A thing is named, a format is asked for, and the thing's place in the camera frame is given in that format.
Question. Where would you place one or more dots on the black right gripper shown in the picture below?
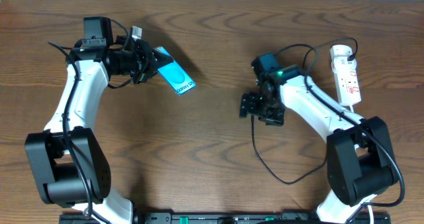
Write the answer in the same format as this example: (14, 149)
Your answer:
(248, 106)

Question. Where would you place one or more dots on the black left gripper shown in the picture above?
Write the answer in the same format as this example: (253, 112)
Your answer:
(148, 66)

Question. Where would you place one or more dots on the blue Galaxy smartphone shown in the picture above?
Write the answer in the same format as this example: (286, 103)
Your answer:
(177, 78)

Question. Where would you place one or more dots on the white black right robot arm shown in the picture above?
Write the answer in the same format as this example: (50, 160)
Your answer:
(359, 156)

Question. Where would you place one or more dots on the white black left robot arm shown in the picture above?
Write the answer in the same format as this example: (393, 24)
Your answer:
(68, 164)

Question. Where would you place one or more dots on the white power strip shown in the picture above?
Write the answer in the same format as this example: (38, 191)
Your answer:
(346, 80)

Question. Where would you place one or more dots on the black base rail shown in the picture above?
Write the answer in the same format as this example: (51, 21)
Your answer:
(201, 218)

